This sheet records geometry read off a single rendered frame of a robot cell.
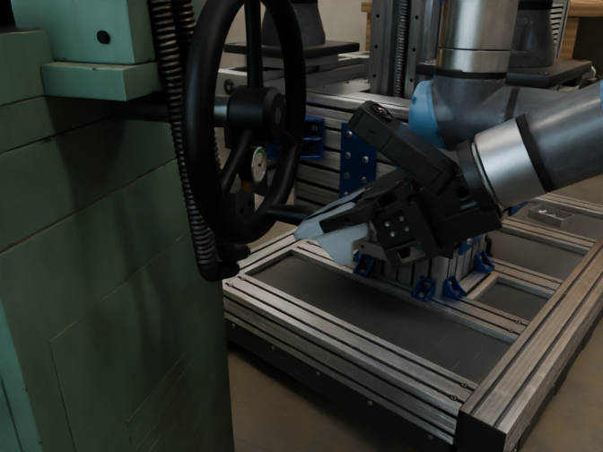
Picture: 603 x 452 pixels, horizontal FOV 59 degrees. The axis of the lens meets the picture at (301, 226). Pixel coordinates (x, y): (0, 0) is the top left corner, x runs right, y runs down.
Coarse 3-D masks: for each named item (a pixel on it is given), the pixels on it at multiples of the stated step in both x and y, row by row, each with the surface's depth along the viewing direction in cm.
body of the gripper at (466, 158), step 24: (456, 168) 51; (384, 192) 50; (408, 192) 50; (432, 192) 51; (456, 192) 51; (480, 192) 47; (384, 216) 51; (408, 216) 51; (432, 216) 52; (456, 216) 51; (480, 216) 50; (384, 240) 54; (408, 240) 54; (432, 240) 51; (456, 240) 52; (408, 264) 53
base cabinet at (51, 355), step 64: (128, 192) 67; (0, 256) 50; (64, 256) 57; (128, 256) 69; (192, 256) 84; (0, 320) 51; (64, 320) 59; (128, 320) 70; (192, 320) 87; (0, 384) 55; (64, 384) 60; (128, 384) 72; (192, 384) 91; (0, 448) 60; (64, 448) 62; (128, 448) 74; (192, 448) 94
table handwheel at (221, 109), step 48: (240, 0) 48; (288, 0) 59; (192, 48) 45; (288, 48) 64; (144, 96) 60; (192, 96) 44; (240, 96) 56; (288, 96) 69; (192, 144) 45; (240, 144) 54; (288, 144) 68; (192, 192) 48; (288, 192) 68; (240, 240) 56
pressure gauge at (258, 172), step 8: (248, 152) 88; (256, 152) 88; (264, 152) 91; (248, 160) 87; (256, 160) 89; (264, 160) 92; (240, 168) 88; (248, 168) 87; (256, 168) 89; (264, 168) 93; (240, 176) 89; (248, 176) 88; (256, 176) 90; (264, 176) 92; (240, 184) 92; (248, 184) 92
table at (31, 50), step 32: (0, 32) 47; (32, 32) 50; (0, 64) 47; (32, 64) 50; (64, 64) 51; (96, 64) 51; (0, 96) 47; (32, 96) 51; (64, 96) 51; (96, 96) 50; (128, 96) 49
